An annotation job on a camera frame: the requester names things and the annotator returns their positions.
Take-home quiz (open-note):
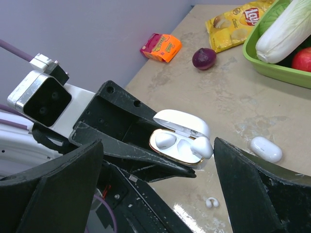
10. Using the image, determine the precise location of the green plastic basket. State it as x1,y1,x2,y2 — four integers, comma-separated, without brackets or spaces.
243,0,311,88

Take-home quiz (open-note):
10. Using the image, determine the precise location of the white stem earbud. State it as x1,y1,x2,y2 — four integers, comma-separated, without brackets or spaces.
177,137,213,162
155,133,177,150

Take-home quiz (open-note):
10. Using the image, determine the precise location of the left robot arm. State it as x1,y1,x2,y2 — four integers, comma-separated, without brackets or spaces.
0,81,195,233

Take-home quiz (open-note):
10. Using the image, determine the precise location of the white hook earbud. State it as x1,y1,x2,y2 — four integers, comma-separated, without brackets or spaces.
206,197,219,208

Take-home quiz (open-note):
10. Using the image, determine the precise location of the orange pink snack box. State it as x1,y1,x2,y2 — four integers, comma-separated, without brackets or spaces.
140,33,182,63

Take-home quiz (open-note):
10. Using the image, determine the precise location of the white square charging case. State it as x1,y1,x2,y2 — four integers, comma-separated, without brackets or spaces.
149,109,210,170

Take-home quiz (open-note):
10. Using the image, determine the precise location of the white oval charging case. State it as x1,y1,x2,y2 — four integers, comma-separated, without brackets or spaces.
250,136,283,163

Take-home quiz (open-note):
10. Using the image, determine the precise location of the yellow Lays chips bag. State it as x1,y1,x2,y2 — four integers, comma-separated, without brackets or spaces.
205,0,274,53

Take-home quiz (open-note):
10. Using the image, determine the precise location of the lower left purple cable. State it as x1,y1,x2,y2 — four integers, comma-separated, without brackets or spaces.
93,194,119,233

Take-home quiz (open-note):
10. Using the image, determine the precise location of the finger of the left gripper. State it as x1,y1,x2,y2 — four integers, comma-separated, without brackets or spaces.
78,81,158,146

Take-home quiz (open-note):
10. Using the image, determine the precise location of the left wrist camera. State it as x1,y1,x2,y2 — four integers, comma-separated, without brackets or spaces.
7,53,95,138

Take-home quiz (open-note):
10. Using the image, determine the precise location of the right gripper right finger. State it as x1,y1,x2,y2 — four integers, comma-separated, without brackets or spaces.
214,137,311,233

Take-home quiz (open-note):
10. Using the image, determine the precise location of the purple red onion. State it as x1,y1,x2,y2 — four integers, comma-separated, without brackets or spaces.
192,48,217,70

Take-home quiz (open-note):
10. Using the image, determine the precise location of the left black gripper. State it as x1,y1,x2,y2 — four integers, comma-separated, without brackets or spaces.
69,121,196,233

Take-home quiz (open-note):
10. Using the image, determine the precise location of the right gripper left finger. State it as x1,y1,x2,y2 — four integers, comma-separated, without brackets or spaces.
0,140,104,233

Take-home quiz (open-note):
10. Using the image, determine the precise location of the red apple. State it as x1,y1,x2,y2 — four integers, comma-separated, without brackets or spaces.
291,47,311,72

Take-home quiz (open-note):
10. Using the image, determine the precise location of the purple cable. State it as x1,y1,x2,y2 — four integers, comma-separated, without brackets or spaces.
0,39,34,129
93,194,119,233

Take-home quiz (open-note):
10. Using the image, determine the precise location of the green napa cabbage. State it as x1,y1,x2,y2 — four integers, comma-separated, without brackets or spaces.
256,0,311,64

